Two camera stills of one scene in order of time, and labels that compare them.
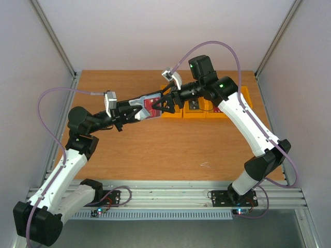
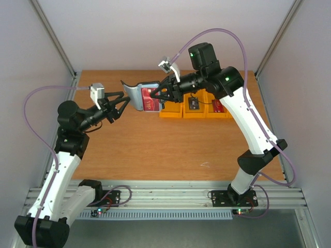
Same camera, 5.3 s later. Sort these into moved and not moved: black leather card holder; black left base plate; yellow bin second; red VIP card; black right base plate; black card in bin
Moved: red VIP card; black leather card holder
Not moved: black card in bin; black left base plate; black right base plate; yellow bin second
